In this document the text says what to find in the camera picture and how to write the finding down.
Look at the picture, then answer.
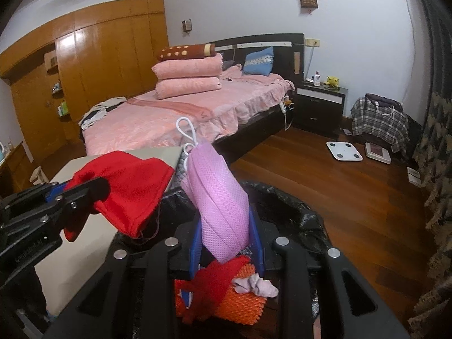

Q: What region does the bin with black bag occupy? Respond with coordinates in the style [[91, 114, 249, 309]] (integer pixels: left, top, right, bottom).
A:
[[113, 180, 331, 339]]

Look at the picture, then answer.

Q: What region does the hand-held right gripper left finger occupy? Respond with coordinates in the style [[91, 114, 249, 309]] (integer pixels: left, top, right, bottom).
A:
[[44, 218, 203, 339]]

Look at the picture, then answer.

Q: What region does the small wooden stool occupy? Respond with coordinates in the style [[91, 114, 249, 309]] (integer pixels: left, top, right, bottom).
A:
[[30, 165, 49, 186]]

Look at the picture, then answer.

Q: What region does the red net bag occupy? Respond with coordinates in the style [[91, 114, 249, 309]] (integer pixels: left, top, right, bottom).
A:
[[174, 256, 250, 325]]

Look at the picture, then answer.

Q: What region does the grey patterned cloth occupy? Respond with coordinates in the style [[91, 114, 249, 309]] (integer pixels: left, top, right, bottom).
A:
[[170, 147, 188, 188]]

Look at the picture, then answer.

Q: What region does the brown dotted rolled blanket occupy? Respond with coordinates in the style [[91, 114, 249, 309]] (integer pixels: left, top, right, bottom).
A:
[[157, 43, 217, 61]]

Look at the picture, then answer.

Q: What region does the scale with brown centre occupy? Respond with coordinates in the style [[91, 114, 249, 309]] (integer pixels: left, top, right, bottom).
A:
[[364, 142, 392, 165]]

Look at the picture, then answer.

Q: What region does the pile of clothes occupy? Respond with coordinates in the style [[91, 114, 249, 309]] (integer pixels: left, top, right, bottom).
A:
[[79, 96, 128, 132]]

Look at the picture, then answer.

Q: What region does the blue pillow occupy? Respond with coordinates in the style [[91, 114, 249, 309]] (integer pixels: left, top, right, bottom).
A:
[[242, 46, 275, 77]]

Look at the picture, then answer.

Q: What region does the bed with pink bedspread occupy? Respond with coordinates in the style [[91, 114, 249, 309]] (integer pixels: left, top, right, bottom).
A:
[[81, 62, 296, 170]]

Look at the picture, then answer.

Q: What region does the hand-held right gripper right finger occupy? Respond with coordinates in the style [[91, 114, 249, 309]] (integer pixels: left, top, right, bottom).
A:
[[248, 208, 412, 339]]

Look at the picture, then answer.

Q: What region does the wooden dresser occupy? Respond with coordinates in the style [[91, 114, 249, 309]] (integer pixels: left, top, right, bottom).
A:
[[0, 141, 36, 200]]

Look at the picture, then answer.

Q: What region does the red fabric cloth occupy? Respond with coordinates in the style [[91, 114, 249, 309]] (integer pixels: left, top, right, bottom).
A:
[[63, 150, 176, 244]]

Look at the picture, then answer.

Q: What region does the plaid cloth bag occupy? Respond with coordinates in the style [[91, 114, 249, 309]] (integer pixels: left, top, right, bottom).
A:
[[350, 93, 411, 157]]

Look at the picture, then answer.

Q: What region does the pink folded blanket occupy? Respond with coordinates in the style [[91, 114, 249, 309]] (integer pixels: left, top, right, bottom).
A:
[[155, 76, 223, 100], [151, 53, 224, 80]]

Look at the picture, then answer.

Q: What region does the white bathroom scale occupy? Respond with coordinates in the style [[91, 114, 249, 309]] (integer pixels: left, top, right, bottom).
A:
[[325, 141, 364, 162]]

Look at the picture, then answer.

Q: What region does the wooden wardrobe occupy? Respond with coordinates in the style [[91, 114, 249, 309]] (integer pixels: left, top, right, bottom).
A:
[[0, 0, 170, 184]]

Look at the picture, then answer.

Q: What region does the dark wooden headboard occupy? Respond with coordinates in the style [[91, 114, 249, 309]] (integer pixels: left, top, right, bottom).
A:
[[211, 33, 306, 82]]

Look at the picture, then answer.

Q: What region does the pink mesh cloth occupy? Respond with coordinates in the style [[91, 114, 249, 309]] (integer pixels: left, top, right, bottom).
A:
[[176, 116, 252, 264]]

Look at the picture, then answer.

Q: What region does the pale tissue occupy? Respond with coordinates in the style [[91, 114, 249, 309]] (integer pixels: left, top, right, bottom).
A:
[[231, 274, 280, 299]]

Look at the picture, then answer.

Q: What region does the orange foam fruit net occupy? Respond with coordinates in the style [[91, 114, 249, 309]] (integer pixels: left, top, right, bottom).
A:
[[175, 282, 268, 326], [231, 257, 255, 280]]

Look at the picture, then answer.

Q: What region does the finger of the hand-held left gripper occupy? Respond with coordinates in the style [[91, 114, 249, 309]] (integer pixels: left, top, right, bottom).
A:
[[0, 177, 109, 252], [0, 182, 68, 217]]

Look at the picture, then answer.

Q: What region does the dark nightstand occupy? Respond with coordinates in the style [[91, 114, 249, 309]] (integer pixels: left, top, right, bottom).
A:
[[294, 82, 350, 139]]

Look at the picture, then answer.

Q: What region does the dark patterned curtain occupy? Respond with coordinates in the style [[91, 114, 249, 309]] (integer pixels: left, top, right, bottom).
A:
[[398, 0, 452, 339]]

